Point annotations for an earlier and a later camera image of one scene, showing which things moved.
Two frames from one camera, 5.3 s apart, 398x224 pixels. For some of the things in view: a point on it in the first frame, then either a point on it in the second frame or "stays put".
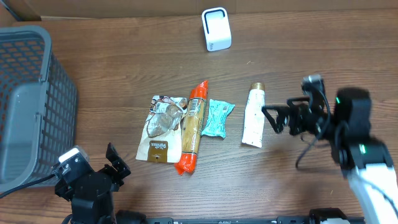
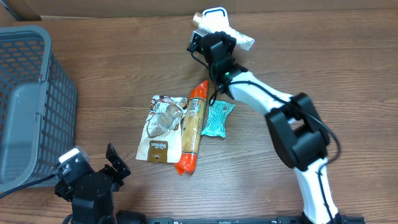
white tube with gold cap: x=254 y=116 to x=242 y=41
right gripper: x=297 y=112 to x=231 y=41
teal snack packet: x=216 y=125 stays put
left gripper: x=119 y=165 stays put
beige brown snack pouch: x=161 y=140 stays put
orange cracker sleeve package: x=191 y=128 stays put
